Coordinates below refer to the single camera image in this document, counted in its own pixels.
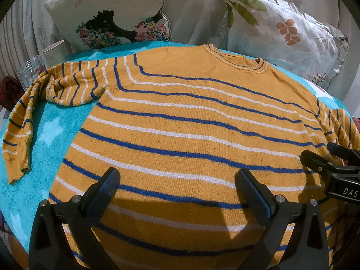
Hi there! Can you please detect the turquoise star cartoon blanket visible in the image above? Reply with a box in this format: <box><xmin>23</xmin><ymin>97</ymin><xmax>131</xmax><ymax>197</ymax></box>
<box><xmin>1</xmin><ymin>41</ymin><xmax>351</xmax><ymax>252</ymax></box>

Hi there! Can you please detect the yellow striped knit sweater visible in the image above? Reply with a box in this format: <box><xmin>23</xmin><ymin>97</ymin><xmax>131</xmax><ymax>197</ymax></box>
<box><xmin>2</xmin><ymin>45</ymin><xmax>359</xmax><ymax>269</ymax></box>

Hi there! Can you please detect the cream cushion with silhouette print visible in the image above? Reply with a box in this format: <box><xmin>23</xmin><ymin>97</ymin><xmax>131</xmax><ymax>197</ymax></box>
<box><xmin>45</xmin><ymin>0</ymin><xmax>171</xmax><ymax>51</ymax></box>

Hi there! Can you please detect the clear glass jar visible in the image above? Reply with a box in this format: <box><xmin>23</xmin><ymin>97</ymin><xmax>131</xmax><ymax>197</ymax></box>
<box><xmin>17</xmin><ymin>55</ymin><xmax>45</xmax><ymax>91</ymax></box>

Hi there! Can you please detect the white leaf print pillow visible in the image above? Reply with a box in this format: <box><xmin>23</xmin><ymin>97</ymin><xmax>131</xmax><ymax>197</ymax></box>
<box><xmin>225</xmin><ymin>0</ymin><xmax>349</xmax><ymax>88</ymax></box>

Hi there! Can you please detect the beige curtain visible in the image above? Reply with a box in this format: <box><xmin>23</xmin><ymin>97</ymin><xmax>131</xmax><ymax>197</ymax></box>
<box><xmin>1</xmin><ymin>0</ymin><xmax>359</xmax><ymax>106</ymax></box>

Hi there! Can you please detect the beige paper cup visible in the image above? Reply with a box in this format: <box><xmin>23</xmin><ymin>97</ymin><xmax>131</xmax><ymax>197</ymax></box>
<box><xmin>42</xmin><ymin>40</ymin><xmax>65</xmax><ymax>68</ymax></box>

